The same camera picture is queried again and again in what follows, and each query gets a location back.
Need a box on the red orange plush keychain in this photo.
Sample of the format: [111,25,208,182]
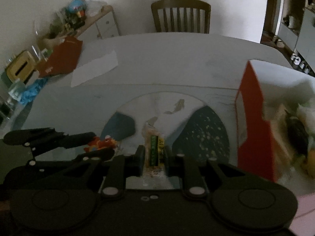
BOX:
[83,135,118,153]

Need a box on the snack bar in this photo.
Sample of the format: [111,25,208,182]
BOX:
[142,122,165,177]

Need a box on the red cardboard shoe box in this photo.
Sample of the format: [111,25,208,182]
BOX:
[235,60,314,196]

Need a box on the dark green tissue pack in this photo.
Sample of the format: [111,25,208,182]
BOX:
[285,110,309,158]

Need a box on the blue cloth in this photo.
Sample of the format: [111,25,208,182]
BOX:
[19,77,49,105]

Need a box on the white paper sheet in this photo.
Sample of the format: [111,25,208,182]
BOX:
[70,50,118,87]

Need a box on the dark red paper bag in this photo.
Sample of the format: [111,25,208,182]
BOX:
[36,36,83,78]

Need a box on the yellow tissue box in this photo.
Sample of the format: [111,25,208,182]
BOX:
[5,50,36,83]

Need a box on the white drawer sideboard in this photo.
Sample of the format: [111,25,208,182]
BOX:
[74,5,120,44]

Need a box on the row of shoes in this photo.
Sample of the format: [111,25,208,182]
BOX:
[290,52,312,75]

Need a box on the clutter on sideboard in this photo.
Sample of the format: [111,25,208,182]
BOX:
[46,0,109,40]

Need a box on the far wooden chair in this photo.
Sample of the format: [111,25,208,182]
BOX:
[151,0,211,34]

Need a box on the dark wooden door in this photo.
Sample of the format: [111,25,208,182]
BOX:
[260,0,283,43]

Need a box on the white kettle on shelf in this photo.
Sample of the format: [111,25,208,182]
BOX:
[288,16,298,29]

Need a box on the white wall cabinet unit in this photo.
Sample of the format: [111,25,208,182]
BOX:
[276,0,314,68]

